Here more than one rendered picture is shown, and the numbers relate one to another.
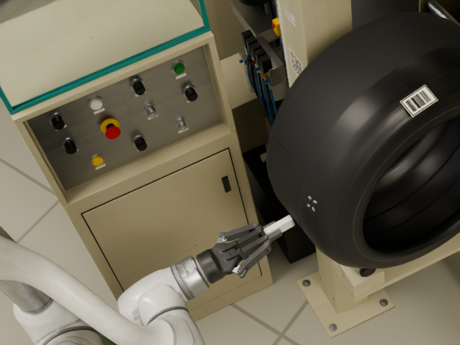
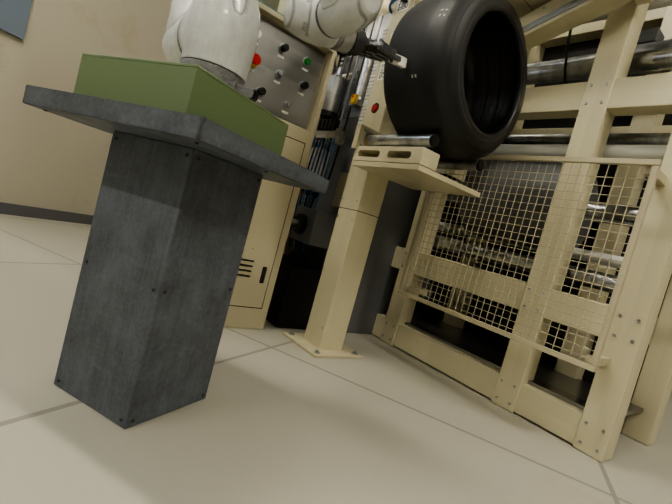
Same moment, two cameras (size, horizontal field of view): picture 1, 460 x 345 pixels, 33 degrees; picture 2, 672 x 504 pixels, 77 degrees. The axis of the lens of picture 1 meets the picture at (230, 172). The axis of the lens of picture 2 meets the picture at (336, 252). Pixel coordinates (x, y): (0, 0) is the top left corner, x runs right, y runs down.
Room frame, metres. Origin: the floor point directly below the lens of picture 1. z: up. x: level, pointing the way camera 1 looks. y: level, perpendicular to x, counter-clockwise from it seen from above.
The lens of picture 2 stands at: (-0.23, 0.57, 0.53)
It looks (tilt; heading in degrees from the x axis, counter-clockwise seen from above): 3 degrees down; 334
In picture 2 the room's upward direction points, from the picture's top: 15 degrees clockwise
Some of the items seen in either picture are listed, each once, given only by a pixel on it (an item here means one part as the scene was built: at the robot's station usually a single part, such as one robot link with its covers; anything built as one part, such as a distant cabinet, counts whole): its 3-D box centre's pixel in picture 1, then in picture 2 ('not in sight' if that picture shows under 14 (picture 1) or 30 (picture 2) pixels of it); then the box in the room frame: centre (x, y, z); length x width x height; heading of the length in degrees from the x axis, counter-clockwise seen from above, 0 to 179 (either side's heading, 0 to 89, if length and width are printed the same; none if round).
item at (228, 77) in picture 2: not in sight; (217, 85); (0.85, 0.46, 0.78); 0.22 x 0.18 x 0.06; 45
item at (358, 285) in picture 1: (335, 233); (393, 157); (1.14, -0.23, 0.84); 0.36 x 0.09 x 0.06; 12
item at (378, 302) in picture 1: (344, 293); (322, 343); (1.41, -0.30, 0.01); 0.27 x 0.27 x 0.02; 12
